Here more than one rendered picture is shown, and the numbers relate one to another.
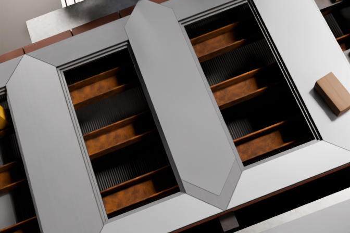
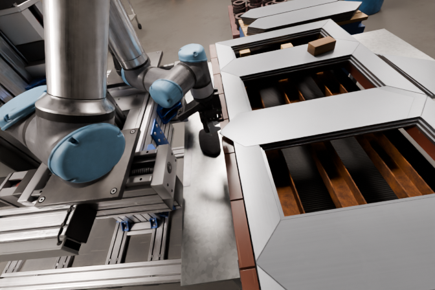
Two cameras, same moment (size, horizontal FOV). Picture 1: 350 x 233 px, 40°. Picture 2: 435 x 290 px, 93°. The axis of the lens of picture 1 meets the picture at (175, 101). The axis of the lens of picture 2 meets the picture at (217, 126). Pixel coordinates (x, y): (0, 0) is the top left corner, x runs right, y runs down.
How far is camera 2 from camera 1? 1.34 m
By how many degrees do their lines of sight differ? 44
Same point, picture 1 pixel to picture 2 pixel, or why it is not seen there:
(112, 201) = not seen: hidden behind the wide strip
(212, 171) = (391, 100)
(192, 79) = (305, 106)
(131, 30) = (250, 141)
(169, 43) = (270, 117)
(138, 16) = (237, 135)
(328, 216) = (399, 63)
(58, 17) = (191, 239)
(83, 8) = (191, 210)
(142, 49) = (272, 134)
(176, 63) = (289, 114)
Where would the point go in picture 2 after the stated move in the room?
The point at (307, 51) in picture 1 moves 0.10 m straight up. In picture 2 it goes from (288, 57) to (289, 39)
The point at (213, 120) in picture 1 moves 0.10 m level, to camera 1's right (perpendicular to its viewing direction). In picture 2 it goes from (343, 96) to (333, 82)
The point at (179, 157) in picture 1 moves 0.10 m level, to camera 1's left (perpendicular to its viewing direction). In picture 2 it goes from (384, 117) to (402, 139)
